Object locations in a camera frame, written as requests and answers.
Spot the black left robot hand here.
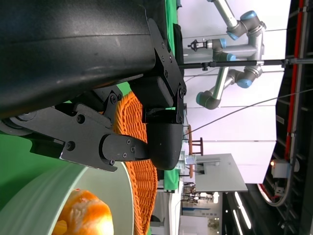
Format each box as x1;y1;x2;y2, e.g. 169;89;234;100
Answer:
0;0;188;172

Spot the pale grey-green bowl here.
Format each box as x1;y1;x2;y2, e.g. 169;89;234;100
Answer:
0;160;134;235

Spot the long orange striped bread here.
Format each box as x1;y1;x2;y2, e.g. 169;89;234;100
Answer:
52;189;115;235

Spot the orange wicker basket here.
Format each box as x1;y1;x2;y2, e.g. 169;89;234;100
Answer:
112;92;158;235

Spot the green tablecloth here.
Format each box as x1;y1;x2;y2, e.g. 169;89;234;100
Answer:
0;0;183;213

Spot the brown wooden stool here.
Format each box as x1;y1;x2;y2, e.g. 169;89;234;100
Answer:
187;124;204;178

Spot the black and silver pole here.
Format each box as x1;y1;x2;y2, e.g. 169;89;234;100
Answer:
178;58;313;71

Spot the red pipe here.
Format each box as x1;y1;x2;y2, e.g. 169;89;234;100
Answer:
286;0;309;160

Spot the grey electrical box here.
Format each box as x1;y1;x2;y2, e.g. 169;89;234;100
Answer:
270;159;291;178

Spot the thin grey wire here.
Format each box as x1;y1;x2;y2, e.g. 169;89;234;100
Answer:
183;89;313;138

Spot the grey flexible hose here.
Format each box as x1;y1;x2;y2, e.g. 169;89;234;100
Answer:
256;159;300;208

